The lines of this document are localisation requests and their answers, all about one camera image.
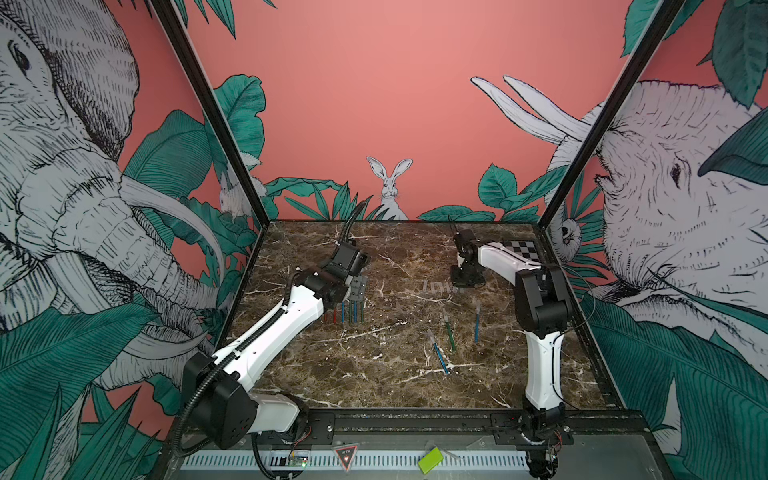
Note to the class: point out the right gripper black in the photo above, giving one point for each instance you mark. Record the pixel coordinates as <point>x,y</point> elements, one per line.
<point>456,279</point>

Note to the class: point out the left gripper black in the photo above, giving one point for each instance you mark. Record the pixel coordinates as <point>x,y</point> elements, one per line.
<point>359,287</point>

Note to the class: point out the blue carving knife front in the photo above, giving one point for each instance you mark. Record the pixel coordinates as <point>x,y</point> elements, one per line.
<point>438,352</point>

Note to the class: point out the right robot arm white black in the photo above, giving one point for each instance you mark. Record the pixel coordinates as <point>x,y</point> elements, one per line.
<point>542,309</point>

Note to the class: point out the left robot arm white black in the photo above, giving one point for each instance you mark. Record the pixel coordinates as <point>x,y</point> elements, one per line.
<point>216,403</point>

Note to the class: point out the black white checkerboard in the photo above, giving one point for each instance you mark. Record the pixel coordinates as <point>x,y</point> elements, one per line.
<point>523,248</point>

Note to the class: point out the triangular warning sticker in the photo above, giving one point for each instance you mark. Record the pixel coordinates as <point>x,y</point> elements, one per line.
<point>346,455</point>

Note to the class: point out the small circuit board green led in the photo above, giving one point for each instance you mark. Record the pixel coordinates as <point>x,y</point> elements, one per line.
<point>295,461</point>

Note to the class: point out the green sticky note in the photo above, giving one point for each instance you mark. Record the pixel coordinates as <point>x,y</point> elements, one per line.
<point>432,459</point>

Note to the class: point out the black front mounting rail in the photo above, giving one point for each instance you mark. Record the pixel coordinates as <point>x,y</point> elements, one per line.
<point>326,427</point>

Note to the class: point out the white slotted cable duct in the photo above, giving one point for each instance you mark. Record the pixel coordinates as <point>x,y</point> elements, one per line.
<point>368,460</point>

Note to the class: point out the right black frame post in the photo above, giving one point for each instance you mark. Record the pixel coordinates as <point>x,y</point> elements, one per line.
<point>663,16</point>

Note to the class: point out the black frame post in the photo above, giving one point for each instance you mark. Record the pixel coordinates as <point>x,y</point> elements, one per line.
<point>168,16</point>
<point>663,16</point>

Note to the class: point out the left black frame post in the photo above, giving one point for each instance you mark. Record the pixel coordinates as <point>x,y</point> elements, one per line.
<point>168,16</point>

